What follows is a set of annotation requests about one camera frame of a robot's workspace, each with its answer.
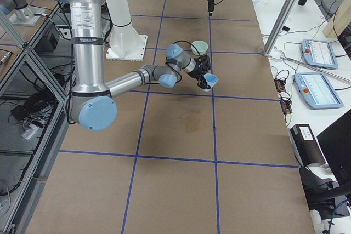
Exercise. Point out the lower blue teach pendant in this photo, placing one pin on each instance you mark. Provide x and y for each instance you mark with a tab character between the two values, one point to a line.
316	91

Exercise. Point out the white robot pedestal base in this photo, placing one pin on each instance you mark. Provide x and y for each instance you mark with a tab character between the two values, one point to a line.
124	43

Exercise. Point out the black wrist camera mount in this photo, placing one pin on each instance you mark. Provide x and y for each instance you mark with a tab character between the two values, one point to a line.
205	62

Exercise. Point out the black box with label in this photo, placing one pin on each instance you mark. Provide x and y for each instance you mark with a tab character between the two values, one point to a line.
305	146

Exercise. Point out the black power supply box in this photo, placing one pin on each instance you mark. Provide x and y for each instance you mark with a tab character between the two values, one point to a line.
48	41

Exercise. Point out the aluminium frame post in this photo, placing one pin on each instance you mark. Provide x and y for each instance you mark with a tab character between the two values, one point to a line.
280	22

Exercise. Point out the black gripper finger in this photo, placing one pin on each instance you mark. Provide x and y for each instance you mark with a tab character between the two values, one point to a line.
202	83
210	12

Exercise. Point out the blue teach pendant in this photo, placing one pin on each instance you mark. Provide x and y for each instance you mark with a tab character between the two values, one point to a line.
319	54
316	91

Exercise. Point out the black computer monitor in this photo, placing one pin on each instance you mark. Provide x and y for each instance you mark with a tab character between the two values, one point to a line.
334	142

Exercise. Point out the upper blue teach pendant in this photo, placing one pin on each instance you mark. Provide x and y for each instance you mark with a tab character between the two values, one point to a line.
319	54

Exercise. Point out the mint green bowl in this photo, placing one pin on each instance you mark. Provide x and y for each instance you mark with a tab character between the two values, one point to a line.
199	48

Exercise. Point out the white power strip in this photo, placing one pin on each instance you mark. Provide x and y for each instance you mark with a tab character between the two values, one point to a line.
30	131

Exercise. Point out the light blue plastic cup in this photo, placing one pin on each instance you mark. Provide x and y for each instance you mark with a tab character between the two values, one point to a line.
211	80

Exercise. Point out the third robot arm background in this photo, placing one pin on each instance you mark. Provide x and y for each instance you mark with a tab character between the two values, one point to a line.
24	14

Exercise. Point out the black orange adapter upper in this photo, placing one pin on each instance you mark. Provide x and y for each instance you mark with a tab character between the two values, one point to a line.
280	84

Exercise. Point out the black orange adapter lower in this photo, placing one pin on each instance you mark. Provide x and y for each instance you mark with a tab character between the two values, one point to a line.
285	106

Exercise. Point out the black orange adapter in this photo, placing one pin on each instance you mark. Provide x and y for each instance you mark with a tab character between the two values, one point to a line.
280	84
285	106

